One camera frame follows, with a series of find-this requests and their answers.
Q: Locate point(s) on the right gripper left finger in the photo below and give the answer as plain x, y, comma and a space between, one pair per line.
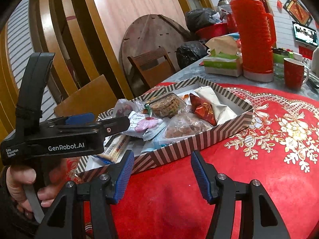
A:
65, 217

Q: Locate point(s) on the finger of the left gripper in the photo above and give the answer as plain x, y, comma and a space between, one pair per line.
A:
86, 119
99, 130

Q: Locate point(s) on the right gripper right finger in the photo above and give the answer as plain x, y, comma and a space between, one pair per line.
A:
259, 215

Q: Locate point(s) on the blue white cracker packet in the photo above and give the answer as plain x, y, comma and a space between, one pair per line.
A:
114, 148

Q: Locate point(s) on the striped snack box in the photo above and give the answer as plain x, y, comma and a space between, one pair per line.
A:
189, 139

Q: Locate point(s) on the clear bag dried fruit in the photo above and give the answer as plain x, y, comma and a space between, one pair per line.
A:
182, 126

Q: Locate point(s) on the left hand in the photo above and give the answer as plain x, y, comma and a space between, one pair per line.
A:
18, 176

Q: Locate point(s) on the pink snack packet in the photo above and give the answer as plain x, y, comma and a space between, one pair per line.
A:
144, 126

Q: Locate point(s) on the green striped cookie packet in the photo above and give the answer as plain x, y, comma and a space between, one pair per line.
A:
166, 106

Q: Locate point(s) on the red embroidered tablecloth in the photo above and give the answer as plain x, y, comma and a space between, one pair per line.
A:
279, 148

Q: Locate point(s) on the wooden chair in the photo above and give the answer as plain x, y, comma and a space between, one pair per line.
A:
153, 67

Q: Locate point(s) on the red foil snack packet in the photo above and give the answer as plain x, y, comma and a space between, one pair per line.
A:
204, 110

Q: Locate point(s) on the round wooden table top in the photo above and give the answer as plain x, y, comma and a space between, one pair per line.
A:
149, 32

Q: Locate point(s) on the black plastic bag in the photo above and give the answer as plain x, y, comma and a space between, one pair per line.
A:
190, 52

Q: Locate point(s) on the green tissue box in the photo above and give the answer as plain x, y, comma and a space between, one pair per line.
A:
223, 64

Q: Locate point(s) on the red bowl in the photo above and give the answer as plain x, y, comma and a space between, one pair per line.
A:
211, 31

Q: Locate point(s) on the black remote control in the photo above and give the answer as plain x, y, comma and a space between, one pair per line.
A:
313, 82

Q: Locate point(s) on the red mug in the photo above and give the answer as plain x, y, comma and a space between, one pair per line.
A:
295, 74

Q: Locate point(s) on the glass jar green lid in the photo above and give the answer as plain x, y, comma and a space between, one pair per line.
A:
278, 61

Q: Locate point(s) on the red thermos flask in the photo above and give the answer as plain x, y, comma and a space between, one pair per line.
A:
257, 34

